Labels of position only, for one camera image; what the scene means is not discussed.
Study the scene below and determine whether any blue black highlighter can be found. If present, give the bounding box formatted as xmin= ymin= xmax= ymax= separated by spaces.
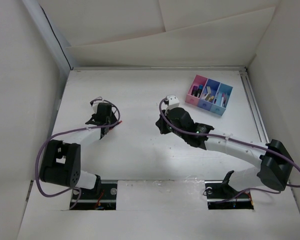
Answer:
xmin=196 ymin=84 xmax=204 ymax=98

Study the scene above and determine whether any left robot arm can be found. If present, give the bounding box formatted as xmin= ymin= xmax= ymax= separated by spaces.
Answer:
xmin=35 ymin=100 xmax=120 ymax=199

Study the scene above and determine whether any purple storage container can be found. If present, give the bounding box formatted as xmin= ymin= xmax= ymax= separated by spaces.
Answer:
xmin=198 ymin=78 xmax=220 ymax=111

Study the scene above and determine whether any purple black highlighter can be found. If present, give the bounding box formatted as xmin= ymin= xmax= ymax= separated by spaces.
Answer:
xmin=191 ymin=85 xmax=198 ymax=97

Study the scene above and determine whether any aluminium rail right edge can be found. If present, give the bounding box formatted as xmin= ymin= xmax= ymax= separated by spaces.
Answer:
xmin=239 ymin=67 xmax=269 ymax=142

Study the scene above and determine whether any pink white pen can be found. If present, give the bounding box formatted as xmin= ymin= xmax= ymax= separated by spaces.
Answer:
xmin=220 ymin=93 xmax=227 ymax=108

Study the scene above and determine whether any white boxed eraser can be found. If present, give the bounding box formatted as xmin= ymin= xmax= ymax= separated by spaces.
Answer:
xmin=206 ymin=86 xmax=212 ymax=93

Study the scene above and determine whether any orange pen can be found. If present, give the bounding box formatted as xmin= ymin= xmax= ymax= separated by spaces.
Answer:
xmin=213 ymin=92 xmax=219 ymax=104

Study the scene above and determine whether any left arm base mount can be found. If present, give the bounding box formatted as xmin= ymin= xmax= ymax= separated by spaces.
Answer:
xmin=69 ymin=181 xmax=118 ymax=211

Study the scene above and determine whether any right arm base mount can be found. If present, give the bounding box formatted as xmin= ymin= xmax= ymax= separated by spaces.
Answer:
xmin=203 ymin=180 xmax=254 ymax=210

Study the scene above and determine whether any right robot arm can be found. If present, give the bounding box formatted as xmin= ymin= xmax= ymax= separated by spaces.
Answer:
xmin=155 ymin=107 xmax=294 ymax=200

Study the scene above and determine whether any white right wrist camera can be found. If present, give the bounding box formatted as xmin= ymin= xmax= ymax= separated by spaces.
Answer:
xmin=163 ymin=94 xmax=180 ymax=111

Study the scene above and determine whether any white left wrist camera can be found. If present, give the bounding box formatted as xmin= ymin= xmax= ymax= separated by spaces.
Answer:
xmin=89 ymin=97 xmax=104 ymax=114

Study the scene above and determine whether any pink storage container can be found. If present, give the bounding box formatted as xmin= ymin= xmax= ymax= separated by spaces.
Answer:
xmin=185 ymin=75 xmax=208 ymax=106

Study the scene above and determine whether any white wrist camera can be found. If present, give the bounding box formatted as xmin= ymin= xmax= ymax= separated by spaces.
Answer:
xmin=163 ymin=94 xmax=180 ymax=111
xmin=89 ymin=97 xmax=104 ymax=114

